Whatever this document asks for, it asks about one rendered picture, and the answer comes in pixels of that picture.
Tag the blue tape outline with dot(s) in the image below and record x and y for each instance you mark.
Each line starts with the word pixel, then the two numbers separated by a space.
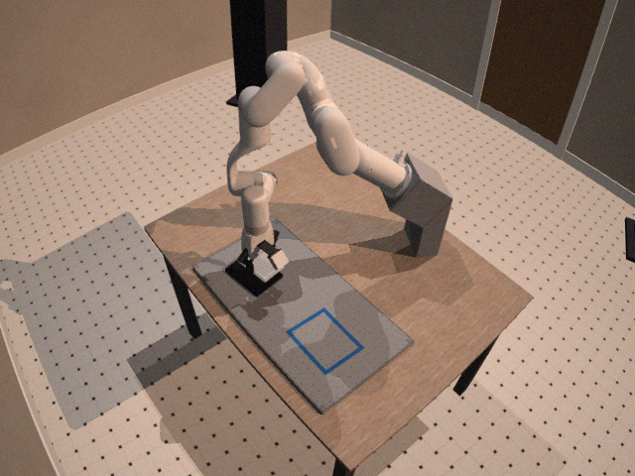
pixel 310 355

